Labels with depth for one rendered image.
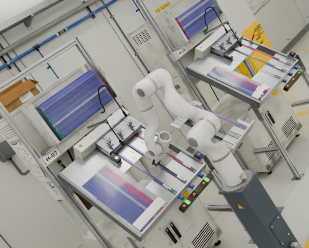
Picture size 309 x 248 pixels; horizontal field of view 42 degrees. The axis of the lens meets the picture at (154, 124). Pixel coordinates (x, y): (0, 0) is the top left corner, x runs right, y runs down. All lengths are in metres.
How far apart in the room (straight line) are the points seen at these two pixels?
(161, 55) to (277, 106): 1.19
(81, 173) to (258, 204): 1.14
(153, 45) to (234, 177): 1.70
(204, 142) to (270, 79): 1.48
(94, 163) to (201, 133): 0.91
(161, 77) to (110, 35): 2.74
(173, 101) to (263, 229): 0.88
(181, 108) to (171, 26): 1.43
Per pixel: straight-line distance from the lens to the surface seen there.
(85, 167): 2.74
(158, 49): 3.58
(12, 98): 3.02
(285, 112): 3.97
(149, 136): 2.41
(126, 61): 4.91
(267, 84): 3.43
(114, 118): 2.89
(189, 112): 2.19
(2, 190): 4.14
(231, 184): 2.30
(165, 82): 2.23
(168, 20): 3.49
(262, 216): 2.37
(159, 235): 2.90
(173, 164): 2.73
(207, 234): 3.17
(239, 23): 5.61
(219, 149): 2.20
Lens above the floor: 1.73
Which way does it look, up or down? 13 degrees down
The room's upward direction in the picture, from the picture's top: 34 degrees counter-clockwise
